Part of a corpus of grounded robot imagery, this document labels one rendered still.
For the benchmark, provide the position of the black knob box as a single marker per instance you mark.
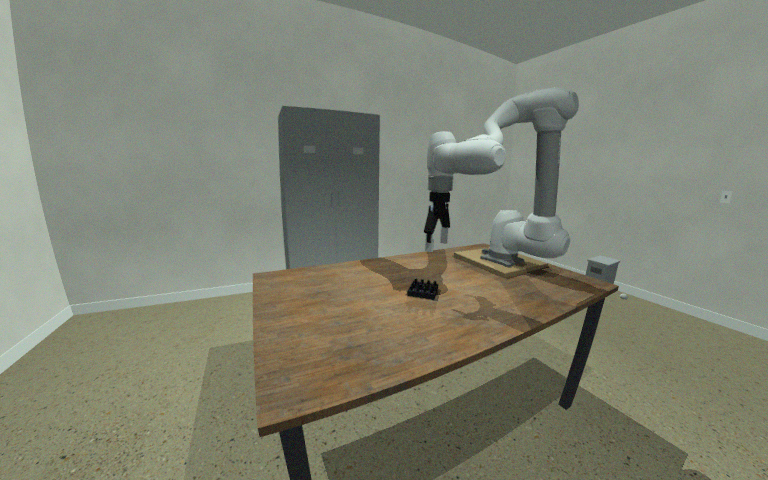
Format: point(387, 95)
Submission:
point(416, 290)

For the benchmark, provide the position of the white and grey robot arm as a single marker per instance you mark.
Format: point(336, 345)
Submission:
point(549, 110)

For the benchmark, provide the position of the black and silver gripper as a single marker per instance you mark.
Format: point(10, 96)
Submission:
point(439, 200)

